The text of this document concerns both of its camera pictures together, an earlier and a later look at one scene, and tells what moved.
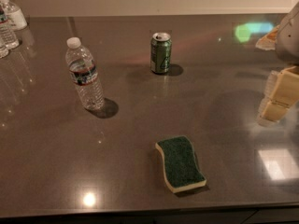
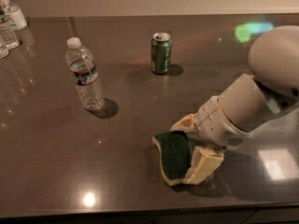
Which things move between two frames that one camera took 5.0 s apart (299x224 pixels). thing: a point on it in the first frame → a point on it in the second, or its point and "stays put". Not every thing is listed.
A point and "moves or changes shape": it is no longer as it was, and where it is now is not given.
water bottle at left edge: [7, 38] stays put
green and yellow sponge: [180, 167] moves or changes shape
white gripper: [289, 36] → [215, 124]
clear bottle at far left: [4, 51] stays put
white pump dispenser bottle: [17, 19] stays put
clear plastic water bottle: [83, 74] stays put
